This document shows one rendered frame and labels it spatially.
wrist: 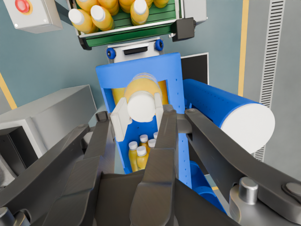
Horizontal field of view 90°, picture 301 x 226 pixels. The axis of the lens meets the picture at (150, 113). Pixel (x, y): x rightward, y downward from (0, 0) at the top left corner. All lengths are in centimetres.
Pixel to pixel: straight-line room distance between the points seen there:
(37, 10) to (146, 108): 49
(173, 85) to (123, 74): 15
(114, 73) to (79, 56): 131
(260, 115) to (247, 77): 126
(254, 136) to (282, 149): 200
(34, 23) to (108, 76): 28
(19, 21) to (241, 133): 94
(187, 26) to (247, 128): 53
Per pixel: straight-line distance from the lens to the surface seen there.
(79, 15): 59
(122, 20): 76
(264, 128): 92
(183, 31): 67
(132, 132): 73
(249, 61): 207
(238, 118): 80
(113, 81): 43
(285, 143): 286
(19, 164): 84
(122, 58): 71
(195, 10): 85
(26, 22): 63
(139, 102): 20
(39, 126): 91
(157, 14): 77
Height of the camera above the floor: 164
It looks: 69 degrees down
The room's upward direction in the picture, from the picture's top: 164 degrees clockwise
